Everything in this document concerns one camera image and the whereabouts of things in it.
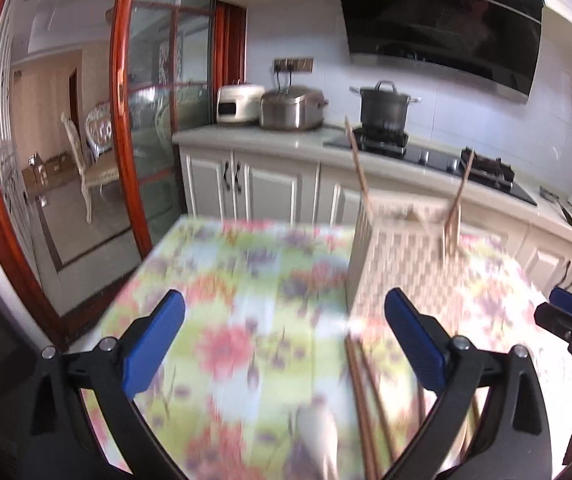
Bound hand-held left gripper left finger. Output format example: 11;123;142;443
28;289;187;480

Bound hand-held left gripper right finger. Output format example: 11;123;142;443
384;287;554;480

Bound brown wooden chopstick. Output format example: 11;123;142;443
438;200;463;262
345;335;377;480
355;346;397;463
445;150;476;243
344;117;373;218

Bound white plastic utensil basket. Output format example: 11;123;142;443
347;194;468;333

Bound white ceramic spoon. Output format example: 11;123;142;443
293;402;340;480

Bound floral tablecloth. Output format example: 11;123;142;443
100;215;572;480

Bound white carved dining chair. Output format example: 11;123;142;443
84;101;116;161
60;112;119;224

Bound black glass gas stove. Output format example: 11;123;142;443
323;125;538;207

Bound white base cabinets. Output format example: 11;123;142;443
178;142;572;303

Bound cardboard boxes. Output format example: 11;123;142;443
20;152;75;192

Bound white lattice hallway cabinet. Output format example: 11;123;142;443
0;20;37;283

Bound white stone countertop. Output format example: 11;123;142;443
172;122;572;257

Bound wooden glass sliding door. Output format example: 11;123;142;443
110;0;247;262

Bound dark steel cooking pot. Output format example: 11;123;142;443
350;80;423;131

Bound white rice cooker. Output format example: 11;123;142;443
216;80;265;127

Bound silver rice cooker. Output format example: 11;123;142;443
258;86;329;132

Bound black range hood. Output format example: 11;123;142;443
331;0;547;106

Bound steel ladle black handle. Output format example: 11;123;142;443
539;186;572;227

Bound brown wall power outlet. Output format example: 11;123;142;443
273;58;314;73

